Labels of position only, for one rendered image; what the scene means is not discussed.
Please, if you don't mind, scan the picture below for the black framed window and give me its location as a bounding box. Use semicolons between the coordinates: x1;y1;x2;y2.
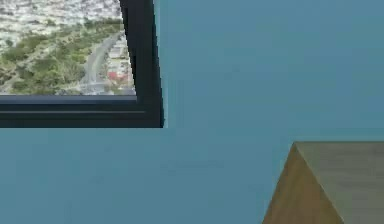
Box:
0;0;165;129

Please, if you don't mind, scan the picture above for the brown wooden cabinet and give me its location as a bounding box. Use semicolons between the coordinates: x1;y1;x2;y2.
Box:
261;141;384;224

